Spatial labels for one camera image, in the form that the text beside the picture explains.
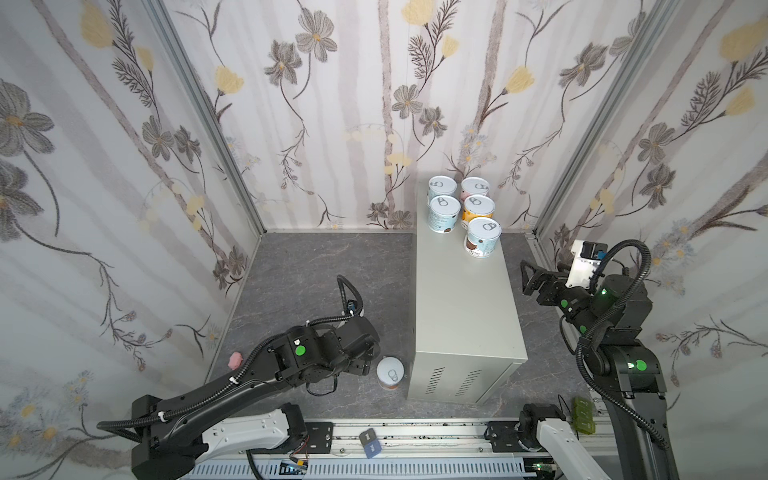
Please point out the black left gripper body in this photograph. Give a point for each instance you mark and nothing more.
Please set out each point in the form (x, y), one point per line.
(365, 357)

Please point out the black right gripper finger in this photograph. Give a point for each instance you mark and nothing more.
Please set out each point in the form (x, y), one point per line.
(552, 276)
(531, 276)

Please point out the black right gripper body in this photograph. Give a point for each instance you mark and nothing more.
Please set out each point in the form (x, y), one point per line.
(545, 286)

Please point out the teal can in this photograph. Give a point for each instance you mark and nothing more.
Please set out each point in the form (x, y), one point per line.
(482, 237)
(443, 211)

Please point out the yellow labelled can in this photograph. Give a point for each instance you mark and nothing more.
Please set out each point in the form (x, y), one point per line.
(475, 206)

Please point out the pink labelled can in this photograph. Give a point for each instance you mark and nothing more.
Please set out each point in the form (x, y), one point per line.
(474, 186)

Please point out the light blue labelled can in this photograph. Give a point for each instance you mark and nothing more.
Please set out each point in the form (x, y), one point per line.
(440, 185)

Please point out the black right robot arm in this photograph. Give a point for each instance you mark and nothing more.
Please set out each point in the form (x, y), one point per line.
(603, 295)

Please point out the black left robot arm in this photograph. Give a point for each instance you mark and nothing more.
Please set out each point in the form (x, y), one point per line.
(172, 436)

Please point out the grey metal cabinet counter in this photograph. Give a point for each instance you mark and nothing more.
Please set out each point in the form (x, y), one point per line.
(468, 337)

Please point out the orange can by cabinet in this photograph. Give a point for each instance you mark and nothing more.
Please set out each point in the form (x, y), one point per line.
(390, 372)

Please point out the small blue grey module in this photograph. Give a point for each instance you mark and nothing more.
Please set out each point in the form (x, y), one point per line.
(370, 443)

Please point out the green circuit board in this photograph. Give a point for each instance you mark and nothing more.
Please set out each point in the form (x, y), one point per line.
(582, 416)

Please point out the small pink object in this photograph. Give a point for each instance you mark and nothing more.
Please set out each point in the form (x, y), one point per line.
(235, 361)

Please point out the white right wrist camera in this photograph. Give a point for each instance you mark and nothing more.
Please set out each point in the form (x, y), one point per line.
(587, 256)

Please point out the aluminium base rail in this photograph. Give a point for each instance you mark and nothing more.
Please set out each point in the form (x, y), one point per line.
(552, 449)

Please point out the white slotted cable duct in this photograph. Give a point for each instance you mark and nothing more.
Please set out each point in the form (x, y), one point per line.
(414, 468)

